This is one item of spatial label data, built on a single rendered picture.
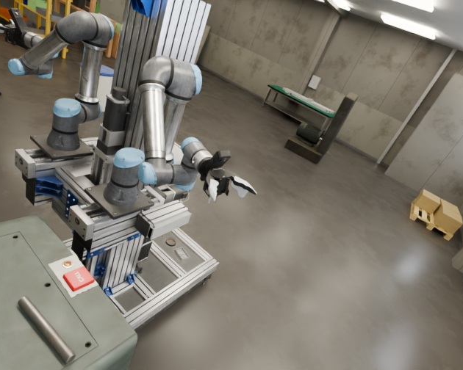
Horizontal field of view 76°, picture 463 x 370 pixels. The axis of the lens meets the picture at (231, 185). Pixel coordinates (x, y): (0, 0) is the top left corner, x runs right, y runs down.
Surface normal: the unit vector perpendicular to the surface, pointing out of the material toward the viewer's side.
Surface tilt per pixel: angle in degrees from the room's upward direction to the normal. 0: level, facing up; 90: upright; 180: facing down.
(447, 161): 90
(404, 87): 90
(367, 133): 90
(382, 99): 90
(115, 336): 0
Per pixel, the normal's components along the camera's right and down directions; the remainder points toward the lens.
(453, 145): -0.56, 0.21
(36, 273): 0.35, -0.82
